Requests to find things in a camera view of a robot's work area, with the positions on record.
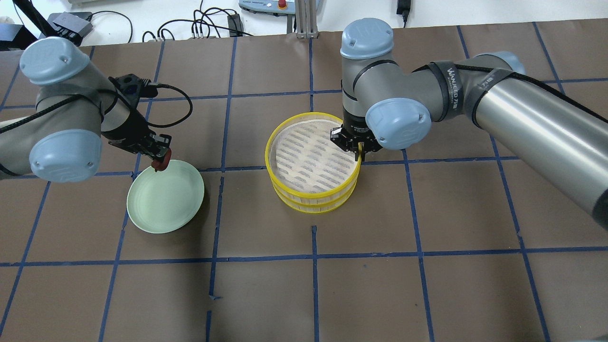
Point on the light green plate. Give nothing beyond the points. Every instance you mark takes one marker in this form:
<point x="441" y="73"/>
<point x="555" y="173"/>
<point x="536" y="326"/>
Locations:
<point x="164" y="201"/>

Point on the aluminium frame post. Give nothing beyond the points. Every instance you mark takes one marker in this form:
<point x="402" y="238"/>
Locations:
<point x="306" y="19"/>

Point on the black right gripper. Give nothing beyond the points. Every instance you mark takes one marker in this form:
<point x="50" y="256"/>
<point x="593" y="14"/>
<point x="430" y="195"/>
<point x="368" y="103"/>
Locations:
<point x="352" y="129"/>

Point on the yellow steamer basket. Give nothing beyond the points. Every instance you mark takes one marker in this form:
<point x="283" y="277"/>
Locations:
<point x="315" y="206"/>
<point x="301" y="159"/>

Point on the dark red bun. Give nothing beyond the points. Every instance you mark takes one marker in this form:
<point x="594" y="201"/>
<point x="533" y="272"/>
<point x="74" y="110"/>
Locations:
<point x="164" y="161"/>

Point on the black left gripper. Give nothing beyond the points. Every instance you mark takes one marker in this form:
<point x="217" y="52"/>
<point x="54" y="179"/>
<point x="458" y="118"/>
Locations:
<point x="129" y="135"/>

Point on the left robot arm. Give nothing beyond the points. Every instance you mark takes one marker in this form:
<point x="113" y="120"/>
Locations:
<point x="77" y="106"/>

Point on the black power adapter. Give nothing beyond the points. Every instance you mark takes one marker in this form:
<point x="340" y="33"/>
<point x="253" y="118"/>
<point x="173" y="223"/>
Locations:
<point x="404" y="8"/>

